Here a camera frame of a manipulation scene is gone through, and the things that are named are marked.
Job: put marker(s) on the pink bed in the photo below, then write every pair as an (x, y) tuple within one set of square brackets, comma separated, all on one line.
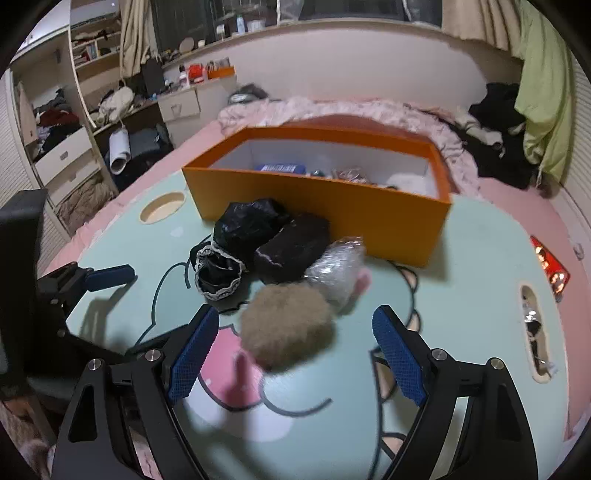
[(508, 203)]

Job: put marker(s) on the white cabinet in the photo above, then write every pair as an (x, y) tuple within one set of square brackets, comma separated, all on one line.
[(180, 108)]

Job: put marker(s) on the black plastic bag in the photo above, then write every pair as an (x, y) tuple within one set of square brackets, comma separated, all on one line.
[(244, 228)]

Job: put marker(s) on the small orange box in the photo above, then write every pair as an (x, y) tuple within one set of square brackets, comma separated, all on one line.
[(221, 73)]

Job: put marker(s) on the white cylinder appliance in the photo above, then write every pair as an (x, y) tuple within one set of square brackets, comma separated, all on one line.
[(120, 150)]

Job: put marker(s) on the white shelf unit with drawers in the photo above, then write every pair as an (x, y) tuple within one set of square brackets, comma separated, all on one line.
[(64, 152)]

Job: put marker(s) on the beige fluffy ball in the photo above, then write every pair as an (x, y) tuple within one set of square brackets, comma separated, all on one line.
[(286, 323)]

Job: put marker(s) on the clear plastic wrap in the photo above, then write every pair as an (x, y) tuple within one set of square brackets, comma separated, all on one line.
[(337, 270)]

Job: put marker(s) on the pink floral blanket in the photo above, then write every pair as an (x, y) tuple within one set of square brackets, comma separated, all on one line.
[(286, 108)]

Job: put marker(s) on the grey round item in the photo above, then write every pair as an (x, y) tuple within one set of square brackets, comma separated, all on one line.
[(244, 94)]

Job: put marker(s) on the beige curtain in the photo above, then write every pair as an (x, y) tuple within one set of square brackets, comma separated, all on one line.
[(480, 23), (134, 37)]

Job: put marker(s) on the orange cardboard box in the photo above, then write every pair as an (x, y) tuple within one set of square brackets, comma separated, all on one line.
[(323, 207)]

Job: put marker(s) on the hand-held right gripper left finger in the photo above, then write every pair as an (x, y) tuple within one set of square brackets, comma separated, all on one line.
[(191, 357)]

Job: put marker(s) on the black lace cloth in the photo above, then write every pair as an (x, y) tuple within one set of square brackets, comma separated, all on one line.
[(217, 272)]

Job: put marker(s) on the black bag with red print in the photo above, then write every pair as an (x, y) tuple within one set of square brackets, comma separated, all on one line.
[(291, 251)]

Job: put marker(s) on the red snack packet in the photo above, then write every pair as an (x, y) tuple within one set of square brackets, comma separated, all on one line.
[(547, 261)]

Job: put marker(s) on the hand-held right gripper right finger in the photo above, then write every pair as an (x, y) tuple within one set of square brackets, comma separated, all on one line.
[(401, 360)]

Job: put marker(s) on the beige cloth bag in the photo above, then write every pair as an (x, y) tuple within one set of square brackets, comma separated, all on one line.
[(115, 102)]

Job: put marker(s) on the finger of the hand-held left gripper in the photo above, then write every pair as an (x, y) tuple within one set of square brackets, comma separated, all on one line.
[(92, 346), (111, 277)]

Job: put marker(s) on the blue tin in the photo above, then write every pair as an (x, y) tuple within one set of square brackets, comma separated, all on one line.
[(281, 168)]

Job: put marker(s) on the dark suitcase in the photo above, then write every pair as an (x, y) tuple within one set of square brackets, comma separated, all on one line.
[(147, 143)]

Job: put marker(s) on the red item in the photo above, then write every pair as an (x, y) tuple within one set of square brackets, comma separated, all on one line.
[(196, 73)]

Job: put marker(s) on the pile of black clothes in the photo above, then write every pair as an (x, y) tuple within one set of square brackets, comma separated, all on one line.
[(498, 106)]

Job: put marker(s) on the light green garment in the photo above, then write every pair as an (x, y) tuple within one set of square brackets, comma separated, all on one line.
[(545, 92)]

